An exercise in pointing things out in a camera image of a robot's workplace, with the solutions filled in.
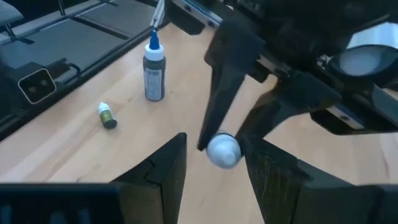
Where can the small green dropper bottle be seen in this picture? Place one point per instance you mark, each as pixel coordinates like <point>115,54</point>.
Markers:
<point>109,121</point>

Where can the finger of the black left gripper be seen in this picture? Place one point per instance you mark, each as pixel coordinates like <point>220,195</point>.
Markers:
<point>295,96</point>
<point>227,81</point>

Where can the large blue food coloring bottle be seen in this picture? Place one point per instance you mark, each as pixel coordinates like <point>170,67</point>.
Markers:
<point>154,81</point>

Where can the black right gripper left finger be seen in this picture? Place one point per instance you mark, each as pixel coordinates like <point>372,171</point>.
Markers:
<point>93,202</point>

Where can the small black camera box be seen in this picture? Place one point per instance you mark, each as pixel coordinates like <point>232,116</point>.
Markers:
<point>37,86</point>

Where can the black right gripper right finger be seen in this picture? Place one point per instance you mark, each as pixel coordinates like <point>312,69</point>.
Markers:
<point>311,199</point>

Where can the small dark dropper bottle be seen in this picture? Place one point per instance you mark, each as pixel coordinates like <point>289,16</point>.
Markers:
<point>224,152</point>

